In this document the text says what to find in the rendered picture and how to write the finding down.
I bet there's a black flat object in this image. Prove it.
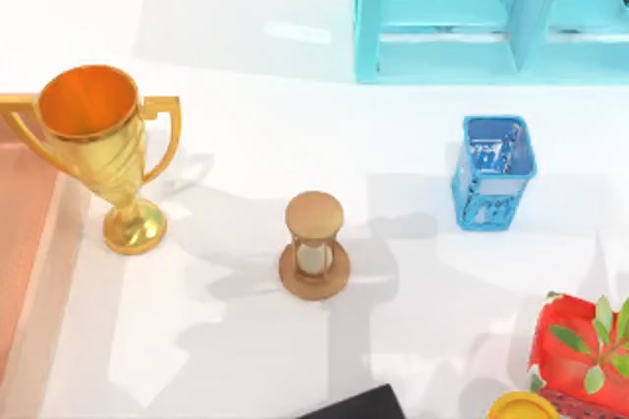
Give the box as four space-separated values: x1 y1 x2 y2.
297 383 407 419

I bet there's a yellow round lid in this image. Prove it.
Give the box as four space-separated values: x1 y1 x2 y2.
486 390 561 419

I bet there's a wooden hourglass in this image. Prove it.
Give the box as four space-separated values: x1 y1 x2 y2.
278 190 352 302

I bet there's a gold trophy cup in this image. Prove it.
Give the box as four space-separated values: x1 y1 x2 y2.
0 64 183 257

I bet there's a red plant pot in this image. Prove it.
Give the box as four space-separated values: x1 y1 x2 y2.
527 290 629 419

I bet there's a salmon shallow box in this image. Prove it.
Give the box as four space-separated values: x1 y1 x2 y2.
0 92 93 419

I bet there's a light blue rack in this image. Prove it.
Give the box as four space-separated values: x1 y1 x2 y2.
352 0 629 87

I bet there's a green plant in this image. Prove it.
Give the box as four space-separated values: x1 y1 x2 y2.
547 294 629 395

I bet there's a blue pierced pen holder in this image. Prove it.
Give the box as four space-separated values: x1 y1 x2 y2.
450 114 539 232

